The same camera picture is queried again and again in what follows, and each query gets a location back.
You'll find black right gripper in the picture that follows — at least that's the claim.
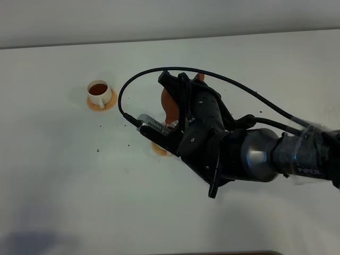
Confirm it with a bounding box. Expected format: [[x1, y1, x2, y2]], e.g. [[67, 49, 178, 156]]
[[158, 71, 256, 199]]

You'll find brown clay teapot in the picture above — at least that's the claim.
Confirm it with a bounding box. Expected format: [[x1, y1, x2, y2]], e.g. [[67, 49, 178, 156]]
[[158, 71, 205, 125]]

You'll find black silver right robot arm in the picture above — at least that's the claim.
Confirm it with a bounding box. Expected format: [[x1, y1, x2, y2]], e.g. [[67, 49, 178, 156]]
[[158, 71, 339, 198]]

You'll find white teacup near centre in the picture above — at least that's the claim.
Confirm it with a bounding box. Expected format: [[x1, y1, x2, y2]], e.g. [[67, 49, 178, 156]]
[[163, 120, 178, 130]]

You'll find white teacup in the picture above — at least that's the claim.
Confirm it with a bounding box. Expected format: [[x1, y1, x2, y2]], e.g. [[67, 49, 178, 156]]
[[163, 120, 178, 130], [87, 80, 113, 109]]

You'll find orange coaster near centre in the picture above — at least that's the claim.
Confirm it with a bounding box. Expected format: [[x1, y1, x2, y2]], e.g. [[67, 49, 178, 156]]
[[151, 142, 173, 157]]

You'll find orange coaster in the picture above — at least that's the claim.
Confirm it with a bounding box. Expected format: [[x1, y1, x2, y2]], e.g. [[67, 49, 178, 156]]
[[87, 89, 118, 112], [151, 142, 173, 157]]

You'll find white teacup far left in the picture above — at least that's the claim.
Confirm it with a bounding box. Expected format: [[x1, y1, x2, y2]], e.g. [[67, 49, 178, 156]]
[[87, 80, 113, 109]]

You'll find orange coaster far left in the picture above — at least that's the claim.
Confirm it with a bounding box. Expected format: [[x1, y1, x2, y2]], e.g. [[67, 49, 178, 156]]
[[87, 89, 118, 112]]

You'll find black camera cable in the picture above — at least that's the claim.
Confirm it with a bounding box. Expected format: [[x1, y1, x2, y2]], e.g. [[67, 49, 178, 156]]
[[117, 66, 340, 136]]

